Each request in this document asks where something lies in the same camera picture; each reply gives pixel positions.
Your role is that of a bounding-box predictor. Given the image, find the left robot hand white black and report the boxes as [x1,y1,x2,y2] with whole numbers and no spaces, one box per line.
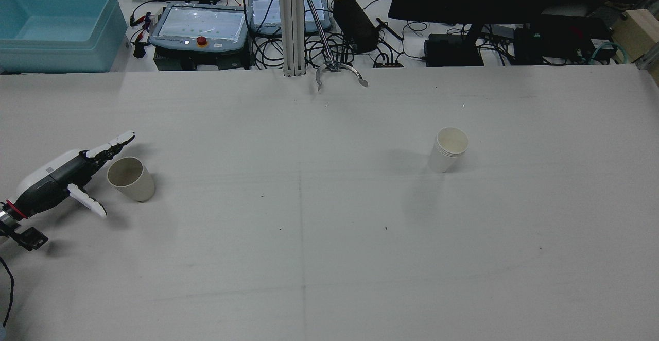
[6,131,136,220]

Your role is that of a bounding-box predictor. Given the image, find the beige paper cup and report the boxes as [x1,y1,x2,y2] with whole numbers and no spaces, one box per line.
[107,156,156,203]

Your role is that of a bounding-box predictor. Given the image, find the white paper cup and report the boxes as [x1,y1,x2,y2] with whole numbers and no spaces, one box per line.
[427,127,470,174]

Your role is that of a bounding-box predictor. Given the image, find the light blue plastic bin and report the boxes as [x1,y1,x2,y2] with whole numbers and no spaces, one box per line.
[0,0,128,74]

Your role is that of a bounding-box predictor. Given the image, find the black pendant base box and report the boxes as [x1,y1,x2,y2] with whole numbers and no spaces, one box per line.
[153,47,252,71]

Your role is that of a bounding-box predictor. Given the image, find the red black alligator clips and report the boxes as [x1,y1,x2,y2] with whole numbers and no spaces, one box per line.
[130,11,155,43]

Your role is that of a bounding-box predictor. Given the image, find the teach pendant with red button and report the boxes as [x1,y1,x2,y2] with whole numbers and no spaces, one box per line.
[149,2,251,56]

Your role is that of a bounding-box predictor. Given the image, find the grey teach pendant tablet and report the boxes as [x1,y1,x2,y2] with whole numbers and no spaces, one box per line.
[248,0,333,36]

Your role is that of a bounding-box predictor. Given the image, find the metal reacher grabber tool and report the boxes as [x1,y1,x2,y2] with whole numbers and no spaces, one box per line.
[304,0,369,92]

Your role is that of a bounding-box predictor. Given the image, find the black power brick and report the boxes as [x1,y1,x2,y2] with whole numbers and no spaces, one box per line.
[333,0,380,54]

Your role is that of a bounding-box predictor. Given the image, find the black flat box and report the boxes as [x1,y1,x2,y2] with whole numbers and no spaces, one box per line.
[423,33,484,67]

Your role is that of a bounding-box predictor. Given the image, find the black desktop devices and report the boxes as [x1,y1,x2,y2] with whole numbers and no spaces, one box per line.
[514,15,614,64]

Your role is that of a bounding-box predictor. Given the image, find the light wooden box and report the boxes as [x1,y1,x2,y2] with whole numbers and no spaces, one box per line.
[611,9,659,64]

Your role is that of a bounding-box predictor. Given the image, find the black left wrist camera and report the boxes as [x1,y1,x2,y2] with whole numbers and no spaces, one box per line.
[0,225,49,252]

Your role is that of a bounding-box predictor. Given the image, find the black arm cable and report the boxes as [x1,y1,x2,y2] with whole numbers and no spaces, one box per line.
[0,255,14,329]

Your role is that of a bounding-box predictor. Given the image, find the tangled black cables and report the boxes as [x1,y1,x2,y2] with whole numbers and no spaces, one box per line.
[252,19,428,70]

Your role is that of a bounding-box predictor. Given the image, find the aluminium profile post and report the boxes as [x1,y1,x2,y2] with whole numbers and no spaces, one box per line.
[276,0,308,78]

